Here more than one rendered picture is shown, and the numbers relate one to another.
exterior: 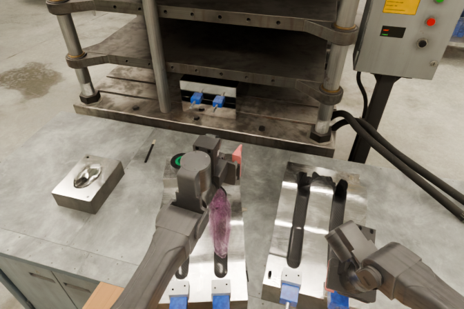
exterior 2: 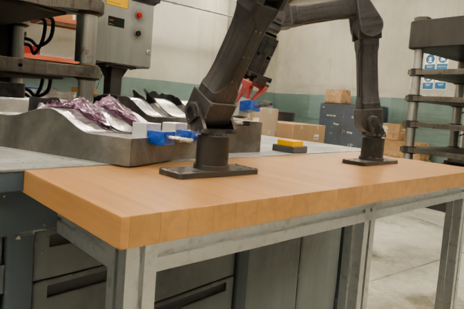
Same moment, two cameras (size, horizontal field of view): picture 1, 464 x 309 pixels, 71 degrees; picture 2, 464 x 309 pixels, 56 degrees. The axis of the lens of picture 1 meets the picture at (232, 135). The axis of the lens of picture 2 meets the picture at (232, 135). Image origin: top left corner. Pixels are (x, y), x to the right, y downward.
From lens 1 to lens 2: 118 cm
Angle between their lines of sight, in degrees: 67
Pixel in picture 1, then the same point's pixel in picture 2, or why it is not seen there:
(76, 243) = not seen: outside the picture
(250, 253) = not seen: hidden behind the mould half
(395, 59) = (123, 48)
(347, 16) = not seen: outside the picture
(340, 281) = (251, 70)
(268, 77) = (14, 61)
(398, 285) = (293, 9)
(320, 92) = (83, 65)
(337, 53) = (92, 23)
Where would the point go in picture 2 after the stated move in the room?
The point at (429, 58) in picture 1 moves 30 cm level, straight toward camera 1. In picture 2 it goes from (144, 47) to (168, 41)
